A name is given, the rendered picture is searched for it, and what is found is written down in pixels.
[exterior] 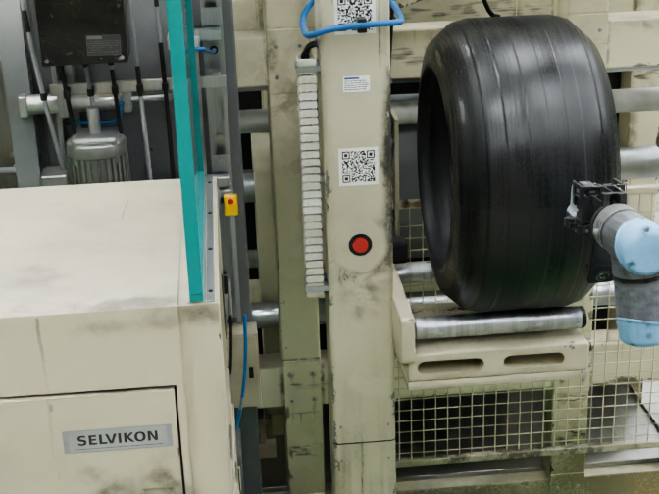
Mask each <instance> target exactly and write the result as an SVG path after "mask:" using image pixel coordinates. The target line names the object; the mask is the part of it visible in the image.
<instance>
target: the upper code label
mask: <svg viewBox="0 0 659 494"><path fill-rule="evenodd" d="M333 3H334V25H343V24H352V23H356V17H366V19H367V22H371V21H375V20H376V0H333ZM366 33H376V28H375V27H370V28H367V32H366ZM344 34H364V33H358V32H357V30H356V29H350V30H343V31H336V32H335V33H334V35H344Z"/></svg>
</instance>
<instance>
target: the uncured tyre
mask: <svg viewBox="0 0 659 494"><path fill-rule="evenodd" d="M417 157H418V177H419V190H420V200H421V209H422V217H423V223H424V229H425V235H426V240H427V246H428V251H429V256H430V260H431V268H432V271H433V274H434V277H435V280H436V283H437V285H438V287H439V289H440V290H441V292H442V293H444V294H445V295H446V296H447V297H449V298H450V299H451V300H452V301H454V302H455V303H456V304H457V305H458V306H460V307H461V308H462V309H465V310H469V311H474V312H479V313H483V312H497V311H512V310H526V309H541V308H556V307H563V306H567V305H570V304H573V303H575V302H578V301H580V300H581V299H582V298H583V297H584V296H585V295H586V294H587V293H588V292H589V291H590V289H591V288H592V287H593V286H594V285H595V284H596V283H588V282H587V279H586V276H585V274H584V267H585V261H586V255H587V249H588V242H589V237H590V235H581V234H578V233H576V232H575V230H574V229H573V230H570V229H569V228H567V227H565V226H564V218H565V217H566V212H567V209H568V207H569V206H570V202H571V189H572V185H573V180H574V181H575V182H577V183H579V182H580V181H590V182H591V183H596V184H601V185H603V184H609V183H612V184H613V178H616V179H617V180H619V181H621V154H620V140H619V130H618V122H617V115H616V108H615V103H614V97H613V93H612V88H611V84H610V80H609V77H608V73H607V71H606V68H605V65H604V62H603V60H602V58H601V55H600V53H599V51H598V49H597V48H596V46H595V44H594V43H593V42H592V40H591V39H590V38H589V37H588V36H587V35H585V34H584V33H583V32H582V31H581V30H580V29H579V28H578V27H577V26H576V25H574V24H573V23H572V22H571V21H570V20H568V19H566V18H562V17H557V16H553V15H549V14H545V15H524V16H505V17H485V18H466V19H462V20H459V21H456V22H453V23H450V24H448V25H447V26H446V27H445V28H444V29H443V30H442V31H441V32H440V33H439V34H438V35H437V36H436V37H435V38H434V39H433V40H432V41H431V42H430V43H429V45H428V47H427V49H426V52H425V55H424V59H423V63H422V69H421V77H420V87H419V101H418V118H417ZM508 307H514V308H508ZM493 308H499V309H493Z"/></svg>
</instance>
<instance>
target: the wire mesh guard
mask: <svg viewBox="0 0 659 494"><path fill-rule="evenodd" d="M654 193H659V184H648V185H632V186H627V205H628V196H629V195H638V194H639V203H638V212H639V213H645V212H651V214H650V219H652V212H659V210H656V211H652V205H653V194H654ZM640 194H652V200H651V211H639V208H640ZM415 208H421V200H420V199H406V200H399V209H409V225H404V226H400V227H409V238H405V239H409V250H408V251H409V257H410V262H407V263H412V262H411V251H421V250H423V260H422V261H419V262H426V261H424V250H428V249H424V238H425V237H424V223H423V217H422V224H420V225H411V222H410V209H415ZM411 226H421V227H422V237H411ZM416 238H422V249H416V250H411V239H416ZM425 285H435V295H434V296H424V286H425ZM600 285H609V295H606V296H597V294H598V286H600ZM610 285H614V283H611V281H609V284H598V283H597V284H595V285H594V286H597V288H596V296H591V297H585V296H584V297H583V307H584V304H585V298H595V297H596V307H595V308H586V310H590V309H595V319H594V320H588V321H595V326H594V330H587V331H581V332H582V333H584V332H591V331H594V341H591V342H588V343H594V344H593V353H588V354H593V363H592V364H588V365H592V374H588V375H587V376H590V375H592V382H591V385H587V386H581V384H582V379H581V378H580V386H573V387H569V380H570V379H568V387H560V388H557V380H556V388H546V389H545V381H544V388H543V389H533V382H532V390H521V383H520V391H509V384H508V391H506V392H497V384H496V385H495V392H492V393H484V386H483V393H480V394H473V386H472V394H466V395H461V387H459V395H452V396H448V388H447V396H439V397H436V389H435V397H426V398H424V390H423V398H412V391H411V399H399V390H400V389H407V388H399V378H404V377H399V368H400V367H399V362H398V367H395V368H398V377H395V378H394V379H396V378H398V388H396V389H395V390H398V400H395V401H398V411H395V412H398V420H399V421H396V422H399V432H395V433H399V442H397V443H395V444H399V453H395V455H397V454H399V458H396V467H397V468H402V467H414V466H427V465H440V464H453V463H466V462H478V461H491V460H504V459H517V458H529V457H541V456H554V455H567V454H579V453H592V452H605V451H618V450H631V449H643V448H656V447H659V438H652V439H648V435H654V434H659V433H651V434H648V431H649V425H650V424H659V422H656V423H649V418H650V414H659V413H650V404H653V403H659V402H651V393H656V392H659V391H652V392H651V390H652V382H657V381H659V380H654V381H652V377H653V372H654V371H659V370H653V364H654V361H656V360H659V359H654V350H655V349H659V348H655V346H653V348H650V349H642V348H643V347H641V349H636V350H631V346H630V350H623V351H619V341H622V340H621V339H620V337H619V336H618V340H607V336H608V330H618V328H614V329H608V320H611V319H614V318H609V308H616V307H609V302H610V296H615V295H610ZM411 286H423V296H420V297H411ZM436 286H437V283H436V282H435V284H424V283H423V284H421V285H411V283H410V285H406V286H403V287H410V297H407V299H409V298H410V305H411V298H423V304H424V297H435V303H436V297H438V296H446V295H436ZM597 297H608V307H600V308H597ZM604 308H608V314H607V319H597V318H596V313H597V309H604ZM598 320H607V329H600V330H596V321H598ZM604 330H607V331H606V340H605V341H595V331H604ZM609 341H618V351H609V352H607V342H609ZM595 342H606V349H605V352H595V353H594V349H595ZM640 350H641V358H640V360H639V361H630V359H631V351H640ZM642 350H653V360H643V359H642ZM627 351H630V355H629V360H628V361H625V362H618V358H619V352H627ZM613 352H618V353H617V362H612V363H606V354H607V353H613ZM599 353H605V363H598V364H595V363H594V354H599ZM642 361H652V370H641V362H642ZM630 362H640V371H630ZM615 363H617V368H616V372H613V373H605V372H606V364H615ZM618 363H629V370H628V371H627V372H618ZM601 364H605V367H604V373H600V374H593V368H594V365H601ZM644 371H652V374H651V381H640V377H641V373H642V372H644ZM630 372H639V382H629V375H630ZM617 373H627V374H628V382H627V383H617ZM603 374H604V384H600V385H593V376H594V375H603ZM605 374H615V375H616V383H614V384H605ZM643 382H651V387H650V392H639V391H640V384H641V383H643ZM631 383H639V388H638V393H628V390H629V384H631ZM617 384H627V385H628V386H627V393H626V394H616V390H617ZM605 385H615V394H613V395H604V388H605ZM590 386H591V396H586V397H581V387H590ZM592 386H603V395H599V396H592ZM577 387H579V388H580V397H573V398H569V388H577ZM563 388H568V396H567V398H559V399H557V389H563ZM550 389H556V393H555V399H546V400H544V395H545V390H550ZM536 390H543V400H533V399H532V400H531V401H521V392H523V391H531V392H533V391H536ZM509 392H520V402H509ZM497 393H508V398H507V402H506V403H496V397H497ZM642 393H650V400H649V403H639V394H642ZM482 394H483V404H479V405H473V395H482ZM484 394H495V403H493V404H485V403H484ZM630 394H638V401H637V404H628V395H630ZM469 395H472V405H466V406H460V402H461V396H469ZM616 395H627V402H626V404H624V405H616ZM456 396H459V406H453V407H448V397H456ZM602 396H603V401H602V406H597V407H591V405H592V397H602ZM604 396H615V402H614V405H611V406H604ZM442 397H447V407H439V408H437V407H436V398H442ZM589 397H591V400H590V407H584V408H580V403H581V398H589ZM429 398H435V408H426V409H424V399H429ZM576 398H580V399H579V407H578V408H572V409H568V402H569V399H576ZM416 399H423V408H422V409H413V410H412V400H416ZM563 399H567V409H558V410H556V400H563ZM402 400H411V410H400V403H399V401H402ZM549 400H555V410H545V411H544V401H549ZM536 401H543V411H533V410H532V411H531V412H521V403H523V402H536ZM510 403H520V406H519V412H518V413H508V408H509V404H510ZM496 404H507V413H505V414H497V413H496ZM640 404H649V413H647V414H639V413H638V405H640ZM482 405H483V415H478V416H473V406H482ZM484 405H495V414H492V415H485V414H484ZM627 405H637V414H634V415H627ZM470 406H472V409H471V415H470V416H465V417H460V407H470ZM615 406H626V414H625V415H620V416H615ZM456 407H459V417H453V418H449V417H448V408H456ZM601 407H602V417H595V418H592V417H591V408H601ZM603 407H614V416H608V417H603ZM443 408H447V418H439V419H437V418H436V409H443ZM587 408H590V418H581V419H580V409H587ZM429 409H435V419H426V420H435V429H425V430H424V410H429ZM574 409H579V418H578V419H568V410H574ZM417 410H423V419H422V421H423V430H412V421H417V420H412V411H417ZM561 410H567V418H566V419H565V421H566V430H555V423H556V421H559V420H557V419H556V411H561ZM403 411H411V420H400V412H403ZM548 411H555V418H554V420H544V412H548ZM535 412H543V416H542V421H532V413H535ZM521 413H531V421H530V422H520V414H521ZM509 414H519V422H517V423H508V415H509ZM496 415H507V423H503V424H496ZM638 415H648V423H644V424H637V420H638ZM482 416H483V425H478V426H473V417H482ZM484 416H495V424H491V425H484ZM627 416H636V424H631V425H626V420H627ZM468 417H471V426H464V427H460V418H468ZM611 417H613V426H604V427H602V423H603V418H611ZM615 417H625V425H617V426H614V422H615ZM456 418H459V427H451V428H448V419H456ZM598 418H602V419H601V427H592V428H590V424H591V419H598ZM442 419H447V428H439V429H436V420H442ZM585 419H590V420H589V428H579V424H580V420H585ZM568 420H578V429H567V424H568ZM403 421H410V422H411V431H400V423H401V422H403ZM547 421H554V430H552V431H543V423H544V422H547ZM533 422H542V431H540V432H532V423H533ZM520 423H530V424H531V432H527V433H520ZM508 424H518V425H519V433H514V434H508ZM647 424H648V428H647V434H639V435H636V434H637V426H638V425H647ZM494 425H495V434H494V435H488V436H484V427H485V426H494ZM497 425H507V434H501V435H496V426H497ZM634 425H636V431H635V435H626V426H634ZM481 426H482V436H475V437H472V427H481ZM621 426H624V427H625V432H624V436H614V427H621ZM468 427H470V428H471V437H462V438H460V428H468ZM607 427H613V434H612V437H602V428H607ZM454 428H459V438H449V439H448V429H454ZM595 428H601V436H600V438H590V430H591V429H595ZM442 429H447V439H436V431H437V430H442ZM582 429H589V438H587V439H579V430H582ZM429 430H435V440H425V436H424V431H429ZM569 430H577V431H578V439H574V440H567V431H569ZM415 431H422V432H423V441H412V432H415ZM556 431H566V440H561V441H555V432H556ZM402 432H411V441H410V442H400V433H402ZM543 432H554V441H548V442H543ZM532 433H542V442H535V443H532ZM517 434H519V441H518V444H510V445H508V435H517ZM520 434H531V442H530V443H523V444H520ZM504 435H507V438H506V445H497V446H495V445H496V436H504ZM641 435H647V439H639V440H636V437H637V436H641ZM490 436H494V446H484V447H483V440H484V438H485V437H490ZM629 436H635V440H627V441H625V437H629ZM478 437H482V447H472V438H478ZM616 437H624V441H614V442H613V438H616ZM465 438H471V448H460V439H465ZM602 438H612V442H601V440H602ZM452 439H459V448H458V449H448V440H452ZM590 439H600V443H589V442H590ZM439 440H447V449H445V450H436V441H439ZM579 440H588V444H579ZM426 441H435V450H432V451H425V442H426ZM564 441H565V445H562V446H555V442H564ZM567 441H577V444H576V445H567ZM413 442H423V451H420V452H412V443H413ZM551 442H553V446H549V447H543V443H551ZM400 443H411V452H407V453H400ZM538 443H541V447H536V448H532V444H538ZM526 444H530V448H524V449H520V445H526ZM513 445H518V449H511V450H507V448H508V446H513ZM500 446H506V450H498V451H495V447H500ZM487 447H494V451H485V452H484V451H483V448H487ZM475 448H482V452H473V453H472V449H475ZM461 449H471V453H460V450H461ZM448 450H459V454H448ZM436 451H447V455H437V454H436ZM425 452H435V455H434V456H425ZM410 453H411V457H409V458H400V454H410ZM412 453H423V456H422V457H412Z"/></svg>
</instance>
